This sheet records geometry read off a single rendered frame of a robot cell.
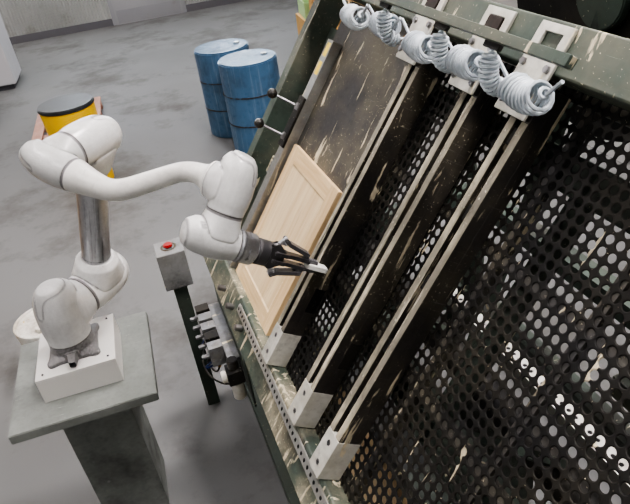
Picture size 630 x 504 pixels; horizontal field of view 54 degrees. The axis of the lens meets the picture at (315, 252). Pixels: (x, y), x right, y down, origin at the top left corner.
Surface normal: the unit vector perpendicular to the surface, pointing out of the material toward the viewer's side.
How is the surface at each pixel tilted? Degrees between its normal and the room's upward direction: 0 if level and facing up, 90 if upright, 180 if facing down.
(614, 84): 55
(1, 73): 90
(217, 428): 0
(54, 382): 90
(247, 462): 0
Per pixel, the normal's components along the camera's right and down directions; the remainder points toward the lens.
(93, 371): 0.30, 0.50
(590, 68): -0.83, -0.24
